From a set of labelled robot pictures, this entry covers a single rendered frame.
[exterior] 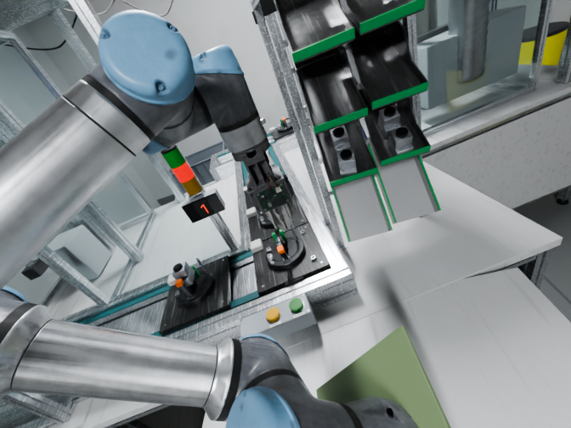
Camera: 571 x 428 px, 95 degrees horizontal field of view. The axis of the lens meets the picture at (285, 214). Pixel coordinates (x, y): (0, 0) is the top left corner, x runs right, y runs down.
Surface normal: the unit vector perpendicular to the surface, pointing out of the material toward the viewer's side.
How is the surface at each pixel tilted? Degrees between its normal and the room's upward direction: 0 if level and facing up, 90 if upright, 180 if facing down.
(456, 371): 0
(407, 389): 41
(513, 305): 0
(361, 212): 45
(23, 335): 89
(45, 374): 68
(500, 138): 90
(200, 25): 90
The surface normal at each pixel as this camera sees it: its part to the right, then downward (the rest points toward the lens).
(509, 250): -0.33, -0.77
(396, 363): -0.87, -0.38
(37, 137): 0.00, -0.25
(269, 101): 0.00, 0.58
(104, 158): 0.74, 0.47
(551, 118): 0.19, 0.51
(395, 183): -0.22, -0.14
